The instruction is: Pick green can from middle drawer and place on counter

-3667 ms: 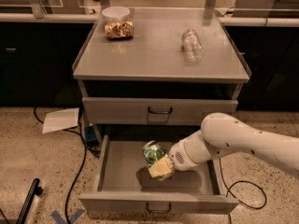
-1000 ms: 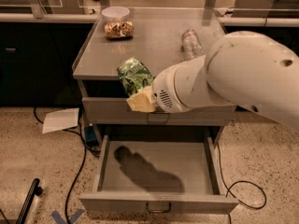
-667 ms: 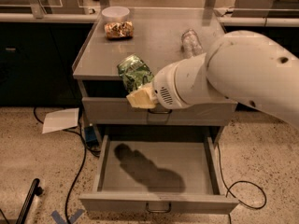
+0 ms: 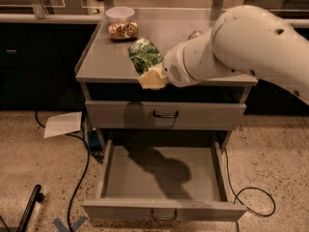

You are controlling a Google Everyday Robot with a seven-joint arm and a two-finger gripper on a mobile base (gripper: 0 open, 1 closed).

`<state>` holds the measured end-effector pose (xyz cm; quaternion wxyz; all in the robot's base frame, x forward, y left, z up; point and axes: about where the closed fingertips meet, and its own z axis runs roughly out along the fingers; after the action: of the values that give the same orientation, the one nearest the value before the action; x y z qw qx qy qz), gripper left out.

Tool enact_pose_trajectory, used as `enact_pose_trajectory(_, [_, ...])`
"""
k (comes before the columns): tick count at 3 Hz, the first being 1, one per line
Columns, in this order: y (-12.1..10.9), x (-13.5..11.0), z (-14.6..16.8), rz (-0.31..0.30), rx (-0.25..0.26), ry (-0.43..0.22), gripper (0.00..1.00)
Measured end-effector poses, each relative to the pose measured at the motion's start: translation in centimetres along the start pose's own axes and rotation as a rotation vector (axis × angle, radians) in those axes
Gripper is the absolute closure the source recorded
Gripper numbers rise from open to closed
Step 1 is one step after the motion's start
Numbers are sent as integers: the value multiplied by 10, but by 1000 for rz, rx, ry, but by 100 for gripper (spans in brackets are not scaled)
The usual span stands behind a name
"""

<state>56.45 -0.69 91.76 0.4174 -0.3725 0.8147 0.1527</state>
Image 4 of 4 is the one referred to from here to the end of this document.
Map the open middle drawer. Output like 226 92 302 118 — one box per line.
83 140 247 221

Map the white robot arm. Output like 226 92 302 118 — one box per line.
138 6 309 104

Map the clear plastic bottle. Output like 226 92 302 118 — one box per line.
188 29 203 40

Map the black cable left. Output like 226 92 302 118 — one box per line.
34 110 104 232

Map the blue power box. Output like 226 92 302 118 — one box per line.
87 130 101 152

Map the blue tape cross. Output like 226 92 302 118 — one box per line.
52 216 89 232

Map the black cable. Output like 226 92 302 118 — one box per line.
223 148 277 232
34 110 104 232

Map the dark counter with cabinets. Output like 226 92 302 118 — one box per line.
0 13 309 116

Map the brown snack bag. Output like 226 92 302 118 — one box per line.
108 22 139 41

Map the grey metal drawer cabinet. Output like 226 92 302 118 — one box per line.
75 20 257 146

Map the black cable right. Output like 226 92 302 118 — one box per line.
223 148 277 232

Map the green soda can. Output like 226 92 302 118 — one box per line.
128 38 163 74

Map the black bar object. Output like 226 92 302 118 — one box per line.
15 185 44 232

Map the white paper sheet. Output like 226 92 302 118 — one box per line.
44 111 82 138

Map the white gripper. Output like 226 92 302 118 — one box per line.
138 32 236 91

